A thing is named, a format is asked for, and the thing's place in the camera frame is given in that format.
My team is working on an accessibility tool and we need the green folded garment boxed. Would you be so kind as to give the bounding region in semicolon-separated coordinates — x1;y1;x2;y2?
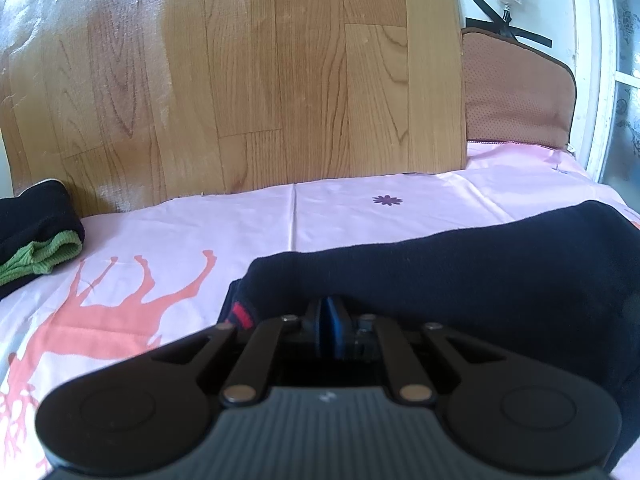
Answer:
0;230;84;284

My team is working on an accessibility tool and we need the wood-grain headboard panel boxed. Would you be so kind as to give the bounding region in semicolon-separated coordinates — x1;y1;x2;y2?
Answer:
0;0;469;219

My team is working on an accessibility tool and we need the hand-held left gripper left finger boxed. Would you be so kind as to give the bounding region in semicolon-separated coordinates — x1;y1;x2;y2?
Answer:
149;297;331;407

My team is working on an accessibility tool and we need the pink printed bed sheet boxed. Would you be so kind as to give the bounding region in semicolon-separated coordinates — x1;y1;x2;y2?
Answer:
0;140;640;480

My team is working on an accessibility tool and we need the black tape strip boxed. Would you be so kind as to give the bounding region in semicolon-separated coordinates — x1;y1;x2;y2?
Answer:
470;0;503;20
464;17;554;49

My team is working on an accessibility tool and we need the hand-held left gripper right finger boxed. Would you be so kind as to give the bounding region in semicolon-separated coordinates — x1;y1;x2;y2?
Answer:
328;296;507;407

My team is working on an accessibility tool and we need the black folded garment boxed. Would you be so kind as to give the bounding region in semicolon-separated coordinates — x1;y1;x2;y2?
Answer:
0;180;86;302

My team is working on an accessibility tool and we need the brown mesh cushion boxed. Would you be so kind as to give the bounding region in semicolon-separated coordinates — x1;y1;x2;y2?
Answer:
460;27;578;155

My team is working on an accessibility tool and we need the navy red patterned knit sweater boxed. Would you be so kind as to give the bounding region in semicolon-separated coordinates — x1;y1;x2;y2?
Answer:
217;200;640;477

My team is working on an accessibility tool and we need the white window frame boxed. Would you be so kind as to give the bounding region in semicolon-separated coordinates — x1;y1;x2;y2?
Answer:
569;0;640;196

